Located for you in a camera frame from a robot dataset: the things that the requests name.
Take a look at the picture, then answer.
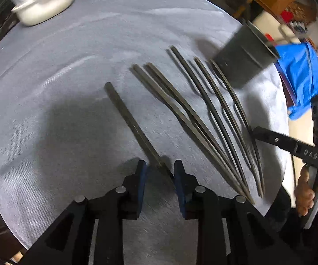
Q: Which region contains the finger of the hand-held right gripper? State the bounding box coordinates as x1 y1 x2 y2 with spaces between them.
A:
251 126 318 168

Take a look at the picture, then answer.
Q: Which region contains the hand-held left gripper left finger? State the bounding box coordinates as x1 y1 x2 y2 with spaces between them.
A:
18 159 150 265

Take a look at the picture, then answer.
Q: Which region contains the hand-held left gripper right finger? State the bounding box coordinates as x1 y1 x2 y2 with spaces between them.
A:
174 159 300 265

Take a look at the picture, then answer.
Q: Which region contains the dark metal chopstick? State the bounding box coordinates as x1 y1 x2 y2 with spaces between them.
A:
104 82 175 179
130 64 255 205
145 62 250 195
170 46 260 184
210 60 266 191
194 57 264 198

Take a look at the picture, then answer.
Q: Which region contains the dark grey chopstick holder cup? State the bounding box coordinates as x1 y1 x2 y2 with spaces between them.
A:
210 21 281 89

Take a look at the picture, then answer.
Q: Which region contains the person's right hand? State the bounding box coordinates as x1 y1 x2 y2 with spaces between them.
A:
295 166 318 217

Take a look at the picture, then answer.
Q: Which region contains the blue cloth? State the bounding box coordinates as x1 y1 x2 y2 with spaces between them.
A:
274 42 318 121

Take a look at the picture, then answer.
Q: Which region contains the grey tablecloth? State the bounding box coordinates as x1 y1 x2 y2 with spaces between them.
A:
0 0 293 265

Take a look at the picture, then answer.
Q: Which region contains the white bowl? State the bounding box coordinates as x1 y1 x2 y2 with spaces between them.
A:
11 0 78 26

